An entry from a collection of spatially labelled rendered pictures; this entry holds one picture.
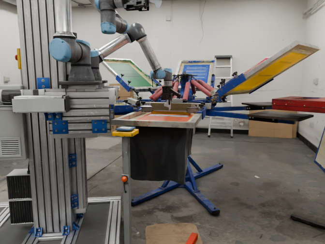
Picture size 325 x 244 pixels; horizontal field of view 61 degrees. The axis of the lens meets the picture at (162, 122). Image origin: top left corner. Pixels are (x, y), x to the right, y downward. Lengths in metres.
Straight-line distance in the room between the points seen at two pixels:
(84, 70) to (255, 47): 5.24
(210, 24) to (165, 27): 1.02
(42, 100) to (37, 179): 0.65
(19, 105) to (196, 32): 5.40
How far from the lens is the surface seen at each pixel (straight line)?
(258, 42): 6.59
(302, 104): 2.43
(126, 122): 1.93
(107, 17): 1.49
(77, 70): 1.69
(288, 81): 6.64
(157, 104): 2.47
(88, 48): 1.72
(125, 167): 1.80
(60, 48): 1.58
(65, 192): 2.07
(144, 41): 2.26
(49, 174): 2.04
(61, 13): 1.63
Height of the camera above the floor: 1.28
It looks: 9 degrees down
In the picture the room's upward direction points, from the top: straight up
